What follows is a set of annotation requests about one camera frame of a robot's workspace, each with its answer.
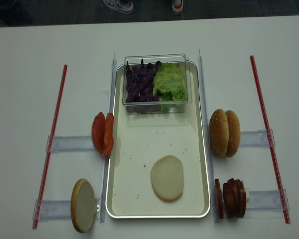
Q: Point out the green lettuce pile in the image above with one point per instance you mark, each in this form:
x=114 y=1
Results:
x=168 y=83

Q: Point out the right tomato slice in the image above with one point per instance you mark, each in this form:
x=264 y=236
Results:
x=108 y=135

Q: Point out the tomato slice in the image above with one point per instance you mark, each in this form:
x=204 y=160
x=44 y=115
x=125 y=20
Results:
x=97 y=132
x=108 y=135

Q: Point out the left tomato slice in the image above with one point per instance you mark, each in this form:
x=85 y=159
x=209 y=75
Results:
x=97 y=132

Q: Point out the single meat slice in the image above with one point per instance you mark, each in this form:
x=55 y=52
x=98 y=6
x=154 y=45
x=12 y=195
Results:
x=219 y=199

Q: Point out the stack of meat slices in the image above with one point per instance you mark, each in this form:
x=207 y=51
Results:
x=234 y=195

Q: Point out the white cheese slice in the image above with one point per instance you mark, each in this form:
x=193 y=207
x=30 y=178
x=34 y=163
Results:
x=246 y=192

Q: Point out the purple cabbage pieces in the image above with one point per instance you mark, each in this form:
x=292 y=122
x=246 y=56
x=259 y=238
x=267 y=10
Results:
x=140 y=84

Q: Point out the clear plastic salad container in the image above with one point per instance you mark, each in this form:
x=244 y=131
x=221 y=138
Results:
x=158 y=106

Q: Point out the white rectangular serving tray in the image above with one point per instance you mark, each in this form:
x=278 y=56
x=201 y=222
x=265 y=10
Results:
x=141 y=140

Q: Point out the bun bottom on tray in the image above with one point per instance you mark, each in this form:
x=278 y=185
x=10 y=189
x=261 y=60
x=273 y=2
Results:
x=167 y=178

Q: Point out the sesame bun top left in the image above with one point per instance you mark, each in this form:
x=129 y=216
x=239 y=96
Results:
x=219 y=132

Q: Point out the sesame bun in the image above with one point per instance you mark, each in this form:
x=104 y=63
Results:
x=234 y=133
x=219 y=132

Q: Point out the clear right long divider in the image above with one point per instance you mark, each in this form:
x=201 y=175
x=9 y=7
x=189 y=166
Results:
x=205 y=122

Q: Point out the clear long divider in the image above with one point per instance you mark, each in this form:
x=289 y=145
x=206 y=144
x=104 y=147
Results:
x=102 y=211
x=205 y=122

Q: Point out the sesame bun top right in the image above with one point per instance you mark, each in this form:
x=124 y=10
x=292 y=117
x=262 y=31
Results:
x=234 y=133

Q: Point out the clear left long divider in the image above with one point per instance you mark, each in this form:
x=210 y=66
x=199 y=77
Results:
x=102 y=211

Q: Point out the clear upper left holder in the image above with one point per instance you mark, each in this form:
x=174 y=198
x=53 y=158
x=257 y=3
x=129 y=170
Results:
x=69 y=144

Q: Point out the clear holder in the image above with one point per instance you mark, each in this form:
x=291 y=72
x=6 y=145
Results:
x=272 y=200
x=69 y=144
x=45 y=210
x=260 y=138

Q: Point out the standing bun half left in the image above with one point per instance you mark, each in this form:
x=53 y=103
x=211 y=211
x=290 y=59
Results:
x=83 y=205

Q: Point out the clear upper right holder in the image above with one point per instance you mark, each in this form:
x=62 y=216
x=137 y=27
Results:
x=260 y=138

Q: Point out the white patterned shoe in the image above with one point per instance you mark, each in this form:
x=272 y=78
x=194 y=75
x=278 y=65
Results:
x=122 y=6

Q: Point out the white orange shoe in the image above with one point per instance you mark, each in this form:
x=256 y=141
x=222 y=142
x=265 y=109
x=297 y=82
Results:
x=177 y=6

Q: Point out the clear lower left holder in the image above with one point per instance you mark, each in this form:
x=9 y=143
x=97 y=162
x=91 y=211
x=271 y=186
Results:
x=45 y=210

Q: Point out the left red strip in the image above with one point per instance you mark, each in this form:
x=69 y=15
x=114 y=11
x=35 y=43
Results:
x=52 y=133

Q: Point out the red strip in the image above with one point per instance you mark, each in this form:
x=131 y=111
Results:
x=52 y=133
x=266 y=124

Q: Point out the clear lower right holder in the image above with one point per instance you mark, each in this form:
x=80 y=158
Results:
x=272 y=200

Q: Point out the right red strip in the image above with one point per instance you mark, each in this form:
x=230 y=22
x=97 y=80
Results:
x=266 y=124

